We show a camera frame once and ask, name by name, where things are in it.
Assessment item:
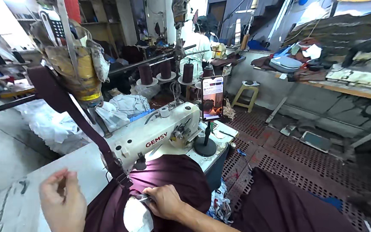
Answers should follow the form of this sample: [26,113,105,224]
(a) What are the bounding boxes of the wooden wall shelf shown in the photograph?
[79,0,126,62]

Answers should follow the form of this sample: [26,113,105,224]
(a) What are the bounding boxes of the dark maroon fabric garment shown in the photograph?
[84,154,212,232]

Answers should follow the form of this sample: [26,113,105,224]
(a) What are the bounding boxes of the large maroon fabric piece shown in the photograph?
[231,167,358,232]

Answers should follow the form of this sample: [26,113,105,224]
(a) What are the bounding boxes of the grey fabric bag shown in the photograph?
[269,56,303,73]

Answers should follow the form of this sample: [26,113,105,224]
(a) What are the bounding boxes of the yellow plastic stool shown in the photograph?
[231,81,260,113]

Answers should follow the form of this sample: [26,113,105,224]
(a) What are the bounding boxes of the person's left hand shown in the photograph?
[40,168,88,232]

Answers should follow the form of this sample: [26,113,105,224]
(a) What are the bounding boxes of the person's right forearm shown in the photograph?
[175,204,241,232]

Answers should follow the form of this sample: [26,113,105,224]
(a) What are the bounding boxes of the black round-base phone stand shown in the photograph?
[193,121,217,157]

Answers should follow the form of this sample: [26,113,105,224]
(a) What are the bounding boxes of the metal thread stand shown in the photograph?
[137,0,210,106]

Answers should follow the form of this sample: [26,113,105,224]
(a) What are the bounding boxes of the black metal rod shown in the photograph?
[0,94,38,118]

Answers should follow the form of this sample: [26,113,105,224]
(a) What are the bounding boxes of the person's right hand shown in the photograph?
[143,184,186,221]

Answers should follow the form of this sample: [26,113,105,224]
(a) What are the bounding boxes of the maroon fabric strip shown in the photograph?
[27,66,133,189]

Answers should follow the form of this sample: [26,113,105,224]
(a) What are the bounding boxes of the white sewing table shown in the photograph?
[0,120,239,232]

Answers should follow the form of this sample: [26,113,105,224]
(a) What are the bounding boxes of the light grey cloth bundle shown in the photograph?
[109,94,151,119]

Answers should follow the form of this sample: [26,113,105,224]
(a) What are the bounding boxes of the pile of coloured cloth scraps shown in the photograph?
[277,37,323,69]

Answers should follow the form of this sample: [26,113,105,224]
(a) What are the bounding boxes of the red hanging cloth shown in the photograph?
[64,0,81,24]

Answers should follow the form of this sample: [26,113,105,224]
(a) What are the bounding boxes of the small metal thread snips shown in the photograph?
[135,193,156,204]

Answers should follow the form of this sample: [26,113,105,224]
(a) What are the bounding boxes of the pile of dark brown cloth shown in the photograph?
[283,12,371,65]

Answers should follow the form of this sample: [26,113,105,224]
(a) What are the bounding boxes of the pile of fabric scraps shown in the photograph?
[206,177,233,225]

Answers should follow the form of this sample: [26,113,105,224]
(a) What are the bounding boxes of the smartphone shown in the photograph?
[201,76,225,122]

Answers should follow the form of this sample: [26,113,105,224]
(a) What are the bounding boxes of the blue cloth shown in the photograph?
[309,192,343,212]

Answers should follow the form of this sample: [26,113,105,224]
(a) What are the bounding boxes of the beige sewing machine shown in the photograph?
[211,42,227,60]

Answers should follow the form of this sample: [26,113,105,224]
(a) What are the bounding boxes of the wooden-edged workbench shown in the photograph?
[266,61,371,158]

